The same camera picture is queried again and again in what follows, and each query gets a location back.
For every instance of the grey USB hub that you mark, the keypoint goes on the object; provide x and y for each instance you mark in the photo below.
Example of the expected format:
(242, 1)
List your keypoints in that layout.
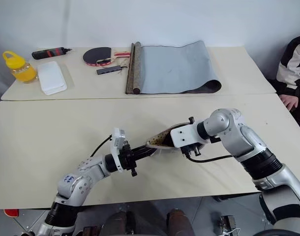
(108, 70)

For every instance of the yellow-lidded jar of orange liquid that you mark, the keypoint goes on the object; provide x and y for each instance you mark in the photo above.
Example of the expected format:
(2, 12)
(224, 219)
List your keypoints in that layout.
(22, 71)

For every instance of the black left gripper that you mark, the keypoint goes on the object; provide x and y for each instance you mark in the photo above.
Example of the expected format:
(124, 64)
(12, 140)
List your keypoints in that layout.
(127, 158)

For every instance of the white plastic tray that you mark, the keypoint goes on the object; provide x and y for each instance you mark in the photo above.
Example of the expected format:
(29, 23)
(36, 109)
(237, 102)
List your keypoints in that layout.
(51, 78)

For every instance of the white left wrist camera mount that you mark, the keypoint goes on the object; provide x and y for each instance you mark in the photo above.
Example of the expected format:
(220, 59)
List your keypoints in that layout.
(118, 137)

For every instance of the red object under table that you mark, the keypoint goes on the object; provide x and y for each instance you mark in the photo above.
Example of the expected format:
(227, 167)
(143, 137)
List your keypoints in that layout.
(11, 213)

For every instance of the person in black white jacket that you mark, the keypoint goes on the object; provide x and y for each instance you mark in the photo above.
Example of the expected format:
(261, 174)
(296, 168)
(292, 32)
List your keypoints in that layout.
(293, 64)

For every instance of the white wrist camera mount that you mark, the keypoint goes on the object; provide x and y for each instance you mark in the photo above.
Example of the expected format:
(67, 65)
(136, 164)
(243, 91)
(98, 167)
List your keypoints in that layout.
(183, 136)
(118, 137)

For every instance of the bystander bare hand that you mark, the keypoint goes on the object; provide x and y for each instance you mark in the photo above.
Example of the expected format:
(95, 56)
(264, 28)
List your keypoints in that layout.
(289, 101)

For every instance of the dark brown rounded shape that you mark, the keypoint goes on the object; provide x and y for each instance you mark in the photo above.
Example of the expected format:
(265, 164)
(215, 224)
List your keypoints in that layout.
(178, 222)

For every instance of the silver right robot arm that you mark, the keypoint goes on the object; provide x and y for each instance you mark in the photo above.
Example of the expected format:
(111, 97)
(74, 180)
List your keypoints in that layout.
(248, 140)

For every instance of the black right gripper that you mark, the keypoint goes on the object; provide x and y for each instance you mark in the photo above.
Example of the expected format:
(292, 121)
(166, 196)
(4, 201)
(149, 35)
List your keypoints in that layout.
(190, 150)

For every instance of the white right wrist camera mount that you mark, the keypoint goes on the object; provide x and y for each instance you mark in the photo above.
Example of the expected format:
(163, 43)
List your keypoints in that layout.
(183, 136)

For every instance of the black red marker tool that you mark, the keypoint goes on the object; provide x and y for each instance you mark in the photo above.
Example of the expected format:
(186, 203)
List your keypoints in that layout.
(50, 53)

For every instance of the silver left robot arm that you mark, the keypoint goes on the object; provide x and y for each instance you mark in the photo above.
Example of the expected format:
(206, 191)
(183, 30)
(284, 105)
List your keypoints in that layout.
(73, 186)

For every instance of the black table tennis paddle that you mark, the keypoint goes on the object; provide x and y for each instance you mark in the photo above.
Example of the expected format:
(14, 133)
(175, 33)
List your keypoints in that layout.
(96, 55)

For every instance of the grey scroll mat with rods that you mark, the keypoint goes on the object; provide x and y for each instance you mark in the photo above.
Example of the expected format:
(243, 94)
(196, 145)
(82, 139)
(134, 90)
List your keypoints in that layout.
(174, 66)

